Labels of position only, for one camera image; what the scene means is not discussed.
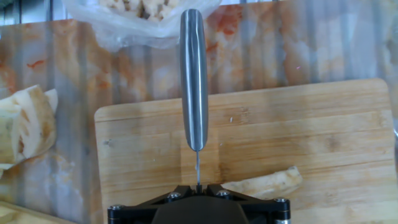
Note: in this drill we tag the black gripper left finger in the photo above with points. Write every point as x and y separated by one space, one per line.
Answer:
130 214

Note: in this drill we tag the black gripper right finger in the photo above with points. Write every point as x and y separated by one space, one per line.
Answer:
267 213

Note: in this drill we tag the steel cleaver knife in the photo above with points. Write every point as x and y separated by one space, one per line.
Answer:
194 77

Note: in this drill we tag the long lotus root strip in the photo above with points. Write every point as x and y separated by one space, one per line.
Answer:
267 185

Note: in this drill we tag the small pale lotus root piece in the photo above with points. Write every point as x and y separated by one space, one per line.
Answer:
53 99

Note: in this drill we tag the diced lotus root heap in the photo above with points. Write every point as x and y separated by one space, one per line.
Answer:
155 9

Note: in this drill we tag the bamboo cutting board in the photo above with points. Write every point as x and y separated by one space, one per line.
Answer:
280 124

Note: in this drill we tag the wooden peg dish rack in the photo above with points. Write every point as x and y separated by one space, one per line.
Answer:
18 214

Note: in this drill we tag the marble pattern plastic mat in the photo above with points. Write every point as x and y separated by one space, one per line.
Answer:
264 46

